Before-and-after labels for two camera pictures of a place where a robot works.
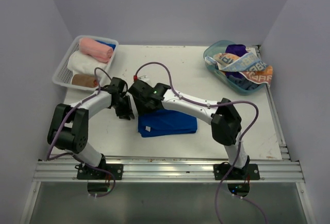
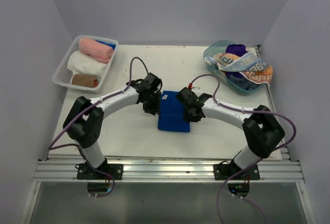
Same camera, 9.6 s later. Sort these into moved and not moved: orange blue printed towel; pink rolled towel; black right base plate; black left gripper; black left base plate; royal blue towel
Moved: royal blue towel; black left gripper
Not moved: pink rolled towel; black left base plate; black right base plate; orange blue printed towel
